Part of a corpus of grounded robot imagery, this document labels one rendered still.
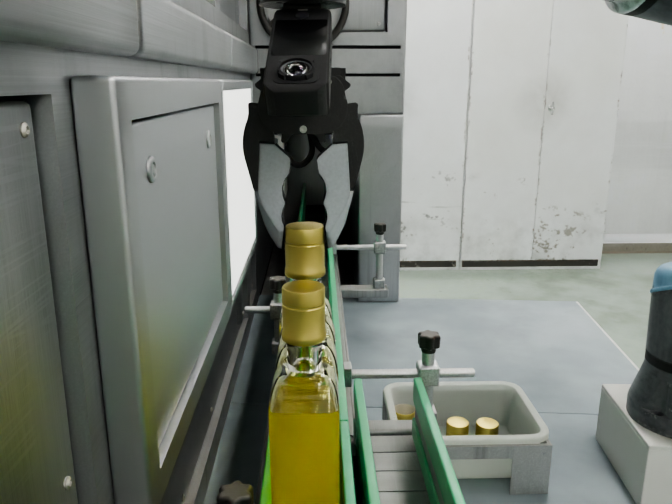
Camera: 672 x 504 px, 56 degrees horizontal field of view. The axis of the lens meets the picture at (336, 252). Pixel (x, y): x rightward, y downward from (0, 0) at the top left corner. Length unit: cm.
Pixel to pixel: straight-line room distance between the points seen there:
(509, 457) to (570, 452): 18
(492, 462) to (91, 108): 72
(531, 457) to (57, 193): 73
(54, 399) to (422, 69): 406
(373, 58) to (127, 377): 121
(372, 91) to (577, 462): 95
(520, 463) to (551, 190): 382
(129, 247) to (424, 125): 400
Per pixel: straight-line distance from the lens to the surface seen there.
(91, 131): 45
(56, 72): 44
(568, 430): 117
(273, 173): 53
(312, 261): 53
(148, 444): 52
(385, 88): 158
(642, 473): 100
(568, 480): 104
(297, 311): 48
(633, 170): 542
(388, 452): 81
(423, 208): 447
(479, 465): 95
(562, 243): 480
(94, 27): 45
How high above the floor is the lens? 132
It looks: 15 degrees down
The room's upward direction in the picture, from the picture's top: straight up
